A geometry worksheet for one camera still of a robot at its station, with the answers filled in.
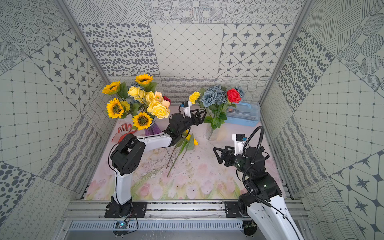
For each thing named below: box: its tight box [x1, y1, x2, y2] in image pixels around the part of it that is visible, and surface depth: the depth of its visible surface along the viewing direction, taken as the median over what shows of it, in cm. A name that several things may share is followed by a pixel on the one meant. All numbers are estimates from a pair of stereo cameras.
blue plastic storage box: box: [225, 100, 261, 127], surface depth 106 cm
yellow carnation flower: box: [189, 91, 201, 105], surface depth 80 cm
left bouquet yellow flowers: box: [102, 73, 171, 131], surface depth 71 cm
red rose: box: [227, 88, 242, 104], surface depth 73 cm
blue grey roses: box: [200, 85, 245, 108], surface depth 79 cm
